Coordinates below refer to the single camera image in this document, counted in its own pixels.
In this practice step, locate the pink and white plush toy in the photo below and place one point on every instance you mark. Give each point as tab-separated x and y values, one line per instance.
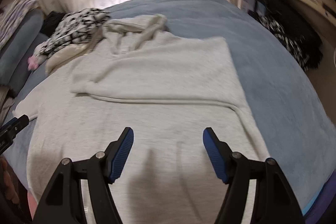
33	63

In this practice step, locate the floral quilt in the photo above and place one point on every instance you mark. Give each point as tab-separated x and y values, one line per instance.
15	11

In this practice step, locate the folded grey-blue blanket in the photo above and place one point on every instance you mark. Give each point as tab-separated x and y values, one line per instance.
15	50

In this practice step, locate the beige crumpled cloth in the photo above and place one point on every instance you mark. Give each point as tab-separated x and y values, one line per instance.
4	103

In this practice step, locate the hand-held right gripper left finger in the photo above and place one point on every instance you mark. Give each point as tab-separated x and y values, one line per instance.
122	155

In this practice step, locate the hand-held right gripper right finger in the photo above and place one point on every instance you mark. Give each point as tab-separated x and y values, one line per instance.
214	155

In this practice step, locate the black and white patterned garment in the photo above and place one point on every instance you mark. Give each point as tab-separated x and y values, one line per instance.
73	27

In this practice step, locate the grey-blue bed blanket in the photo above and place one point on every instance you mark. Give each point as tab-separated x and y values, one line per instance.
275	77

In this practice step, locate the zebra print cloth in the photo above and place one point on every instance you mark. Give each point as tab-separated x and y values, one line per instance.
286	43

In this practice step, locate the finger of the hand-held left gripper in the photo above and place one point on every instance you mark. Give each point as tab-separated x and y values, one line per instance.
11	128

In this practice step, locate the pink cloth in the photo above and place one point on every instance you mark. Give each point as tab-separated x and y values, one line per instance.
31	205

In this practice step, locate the light grey hoodie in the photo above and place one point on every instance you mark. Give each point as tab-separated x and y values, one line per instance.
162	77

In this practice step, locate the blue and white box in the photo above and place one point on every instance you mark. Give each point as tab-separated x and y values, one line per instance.
249	3

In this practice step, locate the black fluffy cloth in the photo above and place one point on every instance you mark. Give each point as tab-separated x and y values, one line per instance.
51	22

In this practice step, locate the black bag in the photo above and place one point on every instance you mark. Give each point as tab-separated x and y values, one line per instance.
288	27

